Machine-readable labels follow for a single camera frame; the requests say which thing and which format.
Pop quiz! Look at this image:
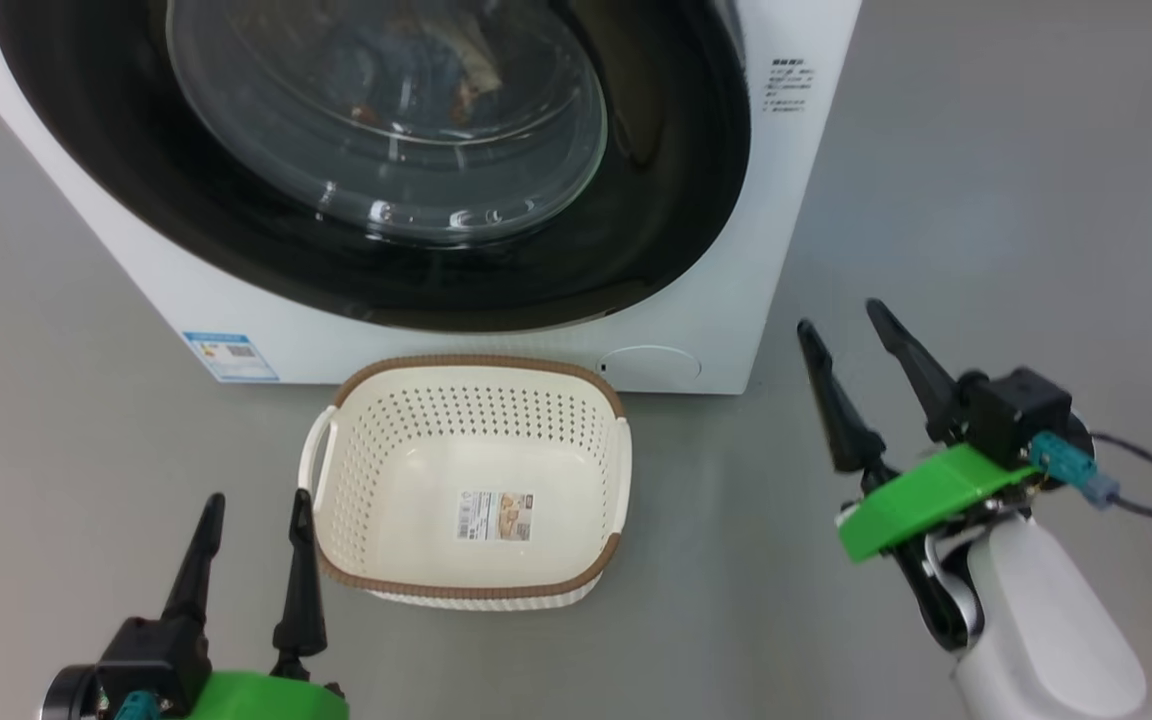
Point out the round white filter cover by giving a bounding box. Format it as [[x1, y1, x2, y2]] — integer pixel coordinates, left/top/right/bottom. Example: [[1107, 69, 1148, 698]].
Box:
[[598, 345, 704, 387]]

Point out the blue clothes pile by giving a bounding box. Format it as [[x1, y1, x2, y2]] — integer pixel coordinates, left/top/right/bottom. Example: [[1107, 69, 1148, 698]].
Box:
[[346, 30, 503, 127]]

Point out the grey washing machine door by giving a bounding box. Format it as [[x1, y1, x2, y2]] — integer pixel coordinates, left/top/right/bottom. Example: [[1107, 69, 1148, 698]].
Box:
[[0, 0, 753, 334]]

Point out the white front-load washing machine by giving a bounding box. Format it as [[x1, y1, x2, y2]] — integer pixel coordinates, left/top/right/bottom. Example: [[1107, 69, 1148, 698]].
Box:
[[0, 0, 863, 396]]

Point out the teal blue cable connector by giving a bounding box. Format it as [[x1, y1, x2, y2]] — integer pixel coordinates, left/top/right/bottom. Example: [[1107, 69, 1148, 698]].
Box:
[[1028, 431, 1123, 507]]

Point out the white perforated laundry basket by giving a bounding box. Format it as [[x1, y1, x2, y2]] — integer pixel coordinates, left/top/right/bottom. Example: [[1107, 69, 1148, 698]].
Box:
[[298, 353, 634, 612]]

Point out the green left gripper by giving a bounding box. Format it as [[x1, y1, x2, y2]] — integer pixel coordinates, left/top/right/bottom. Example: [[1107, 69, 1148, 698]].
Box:
[[160, 487, 350, 720]]

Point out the blue energy label sticker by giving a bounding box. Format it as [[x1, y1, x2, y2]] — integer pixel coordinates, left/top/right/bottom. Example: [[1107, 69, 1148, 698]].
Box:
[[181, 331, 280, 384]]

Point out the paper product label sticker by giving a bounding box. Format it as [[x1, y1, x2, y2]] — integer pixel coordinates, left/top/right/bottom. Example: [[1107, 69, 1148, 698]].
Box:
[[456, 489, 535, 544]]

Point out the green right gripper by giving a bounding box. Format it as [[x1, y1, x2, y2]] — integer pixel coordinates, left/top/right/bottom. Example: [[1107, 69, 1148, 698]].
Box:
[[796, 297, 1038, 564]]

